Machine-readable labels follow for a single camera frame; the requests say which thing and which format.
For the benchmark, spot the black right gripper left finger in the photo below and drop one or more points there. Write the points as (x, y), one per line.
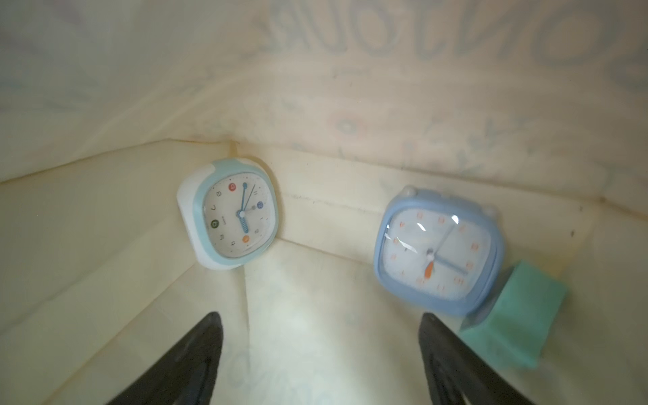
(186, 373)

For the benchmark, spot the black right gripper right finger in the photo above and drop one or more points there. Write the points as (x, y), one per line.
(455, 374)

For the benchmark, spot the mint green alarm clock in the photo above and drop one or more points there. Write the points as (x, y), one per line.
(511, 328)

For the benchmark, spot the periwinkle blue alarm clock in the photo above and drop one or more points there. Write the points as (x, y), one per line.
(441, 252)

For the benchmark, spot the white teal square alarm clock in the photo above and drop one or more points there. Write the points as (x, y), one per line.
(230, 211)

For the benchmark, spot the cream printed canvas bag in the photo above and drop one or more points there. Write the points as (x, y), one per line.
(537, 108)

